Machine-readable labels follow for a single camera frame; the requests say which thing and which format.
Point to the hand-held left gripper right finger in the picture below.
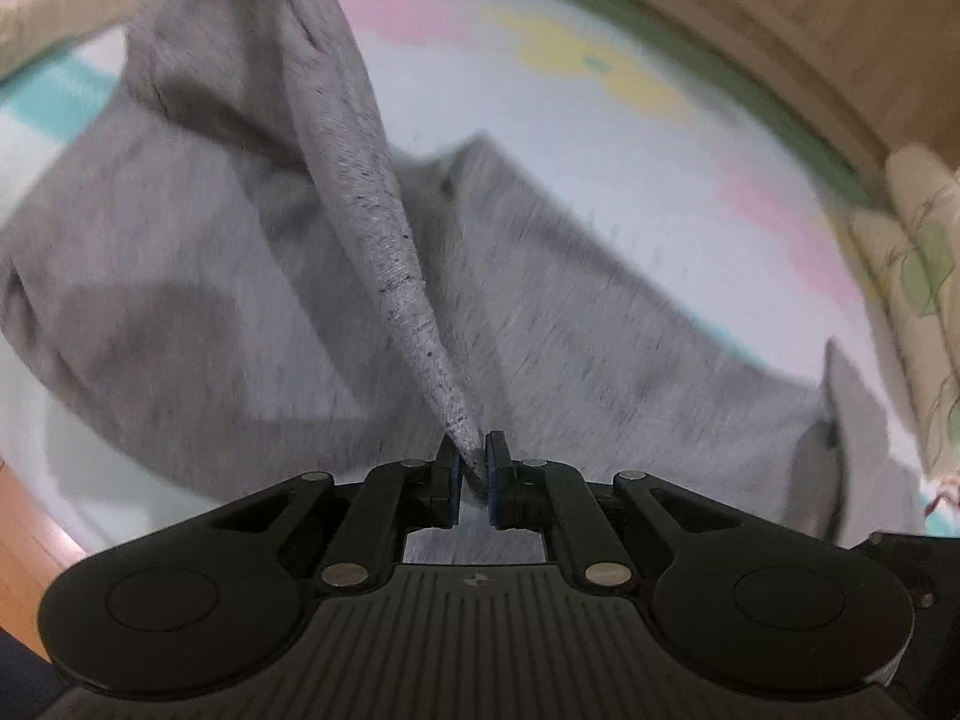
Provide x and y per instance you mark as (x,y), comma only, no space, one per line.
(493,484)

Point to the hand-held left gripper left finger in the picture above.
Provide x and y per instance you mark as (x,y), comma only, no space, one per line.
(452,484)

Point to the grey pants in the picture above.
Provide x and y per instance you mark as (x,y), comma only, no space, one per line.
(225,277)

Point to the cream leaf print cushion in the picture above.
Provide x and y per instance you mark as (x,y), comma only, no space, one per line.
(926,277)

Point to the pastel flower pattern rug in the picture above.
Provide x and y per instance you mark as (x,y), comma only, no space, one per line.
(600,135)

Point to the plain cream long cushion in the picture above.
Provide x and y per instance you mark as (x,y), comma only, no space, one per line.
(45,7)

